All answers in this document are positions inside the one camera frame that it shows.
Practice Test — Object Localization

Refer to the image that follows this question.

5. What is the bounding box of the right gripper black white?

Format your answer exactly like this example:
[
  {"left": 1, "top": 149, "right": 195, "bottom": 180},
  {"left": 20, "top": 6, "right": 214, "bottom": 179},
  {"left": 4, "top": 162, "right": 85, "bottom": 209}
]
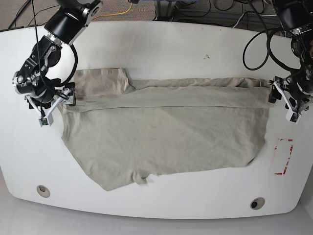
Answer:
[{"left": 24, "top": 83, "right": 76, "bottom": 118}]

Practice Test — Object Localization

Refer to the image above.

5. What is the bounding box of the left table cable grommet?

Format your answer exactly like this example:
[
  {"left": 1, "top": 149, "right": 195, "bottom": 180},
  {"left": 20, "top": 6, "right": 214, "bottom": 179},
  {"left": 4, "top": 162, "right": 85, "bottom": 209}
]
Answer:
[{"left": 37, "top": 185, "right": 50, "bottom": 198}]

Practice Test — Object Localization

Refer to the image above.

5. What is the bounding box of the red tape rectangle marking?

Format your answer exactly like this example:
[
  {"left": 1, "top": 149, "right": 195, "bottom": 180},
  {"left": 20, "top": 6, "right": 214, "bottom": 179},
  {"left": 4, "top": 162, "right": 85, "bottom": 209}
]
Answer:
[{"left": 271, "top": 139, "right": 294, "bottom": 175}]

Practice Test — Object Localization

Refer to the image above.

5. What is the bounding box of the beige grey t-shirt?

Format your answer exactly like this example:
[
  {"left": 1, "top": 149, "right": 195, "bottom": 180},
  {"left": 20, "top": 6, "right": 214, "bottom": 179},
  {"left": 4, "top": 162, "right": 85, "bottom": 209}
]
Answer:
[{"left": 59, "top": 69, "right": 270, "bottom": 191}]

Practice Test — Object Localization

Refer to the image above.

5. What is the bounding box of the yellow cable on floor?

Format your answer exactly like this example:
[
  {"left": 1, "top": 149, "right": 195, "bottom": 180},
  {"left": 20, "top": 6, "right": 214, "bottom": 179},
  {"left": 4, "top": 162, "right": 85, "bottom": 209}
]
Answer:
[{"left": 91, "top": 2, "right": 134, "bottom": 22}]

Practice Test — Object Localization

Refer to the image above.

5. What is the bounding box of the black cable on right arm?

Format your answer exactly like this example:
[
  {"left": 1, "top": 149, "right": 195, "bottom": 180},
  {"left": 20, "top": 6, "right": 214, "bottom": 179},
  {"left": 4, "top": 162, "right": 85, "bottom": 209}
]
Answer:
[{"left": 30, "top": 0, "right": 79, "bottom": 118}]

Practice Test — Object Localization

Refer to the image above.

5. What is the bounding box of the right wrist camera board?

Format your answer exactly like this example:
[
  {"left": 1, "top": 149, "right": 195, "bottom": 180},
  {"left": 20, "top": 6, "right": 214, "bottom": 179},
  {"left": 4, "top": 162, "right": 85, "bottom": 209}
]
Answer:
[{"left": 39, "top": 114, "right": 54, "bottom": 127}]

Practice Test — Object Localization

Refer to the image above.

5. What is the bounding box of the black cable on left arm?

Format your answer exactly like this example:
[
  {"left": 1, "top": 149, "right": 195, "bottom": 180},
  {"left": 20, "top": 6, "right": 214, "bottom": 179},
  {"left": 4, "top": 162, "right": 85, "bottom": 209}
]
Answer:
[{"left": 242, "top": 0, "right": 301, "bottom": 74}]

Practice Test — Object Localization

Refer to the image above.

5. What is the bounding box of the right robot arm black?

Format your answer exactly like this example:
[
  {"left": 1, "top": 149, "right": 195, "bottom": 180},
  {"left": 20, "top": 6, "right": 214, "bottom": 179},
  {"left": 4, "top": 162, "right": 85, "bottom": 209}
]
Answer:
[{"left": 12, "top": 0, "right": 103, "bottom": 125}]

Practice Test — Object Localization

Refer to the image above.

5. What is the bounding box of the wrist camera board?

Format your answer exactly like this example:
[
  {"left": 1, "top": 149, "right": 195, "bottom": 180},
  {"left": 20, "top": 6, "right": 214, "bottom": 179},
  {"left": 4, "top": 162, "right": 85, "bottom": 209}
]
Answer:
[
  {"left": 286, "top": 109, "right": 302, "bottom": 124},
  {"left": 39, "top": 114, "right": 54, "bottom": 127}
]

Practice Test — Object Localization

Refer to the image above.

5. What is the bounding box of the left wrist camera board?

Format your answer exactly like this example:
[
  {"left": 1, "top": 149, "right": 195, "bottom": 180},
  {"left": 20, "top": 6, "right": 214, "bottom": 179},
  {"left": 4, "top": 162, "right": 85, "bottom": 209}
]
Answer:
[{"left": 286, "top": 109, "right": 302, "bottom": 124}]

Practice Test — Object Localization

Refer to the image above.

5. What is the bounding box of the right table cable grommet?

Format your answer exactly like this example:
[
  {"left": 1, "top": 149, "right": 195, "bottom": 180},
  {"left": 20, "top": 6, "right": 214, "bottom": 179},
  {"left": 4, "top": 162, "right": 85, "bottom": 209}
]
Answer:
[{"left": 250, "top": 197, "right": 265, "bottom": 210}]

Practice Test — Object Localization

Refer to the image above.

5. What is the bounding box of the table cable grommet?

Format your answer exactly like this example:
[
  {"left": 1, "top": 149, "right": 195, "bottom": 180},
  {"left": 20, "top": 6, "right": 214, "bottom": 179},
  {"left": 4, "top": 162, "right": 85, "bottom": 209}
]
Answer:
[
  {"left": 250, "top": 197, "right": 265, "bottom": 210},
  {"left": 37, "top": 185, "right": 50, "bottom": 198}
]

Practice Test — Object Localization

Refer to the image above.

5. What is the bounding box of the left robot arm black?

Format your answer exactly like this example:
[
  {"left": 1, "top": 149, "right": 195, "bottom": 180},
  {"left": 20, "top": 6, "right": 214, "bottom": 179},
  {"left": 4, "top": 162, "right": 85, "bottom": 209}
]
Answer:
[{"left": 267, "top": 0, "right": 313, "bottom": 122}]

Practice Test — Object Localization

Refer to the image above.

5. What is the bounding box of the white cable on floor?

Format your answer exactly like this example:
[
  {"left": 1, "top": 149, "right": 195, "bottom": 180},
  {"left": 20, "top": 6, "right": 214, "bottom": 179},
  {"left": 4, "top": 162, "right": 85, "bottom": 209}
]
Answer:
[{"left": 231, "top": 12, "right": 282, "bottom": 29}]

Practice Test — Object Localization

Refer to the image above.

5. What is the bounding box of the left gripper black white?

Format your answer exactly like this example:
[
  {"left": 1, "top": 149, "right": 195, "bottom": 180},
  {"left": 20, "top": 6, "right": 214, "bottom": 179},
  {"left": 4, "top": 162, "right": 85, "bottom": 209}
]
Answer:
[{"left": 268, "top": 76, "right": 313, "bottom": 114}]

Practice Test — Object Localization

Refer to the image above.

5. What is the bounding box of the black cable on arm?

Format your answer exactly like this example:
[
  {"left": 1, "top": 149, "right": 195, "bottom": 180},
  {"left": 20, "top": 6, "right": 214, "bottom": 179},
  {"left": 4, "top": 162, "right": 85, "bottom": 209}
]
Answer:
[
  {"left": 30, "top": 0, "right": 79, "bottom": 118},
  {"left": 242, "top": 0, "right": 301, "bottom": 74}
]

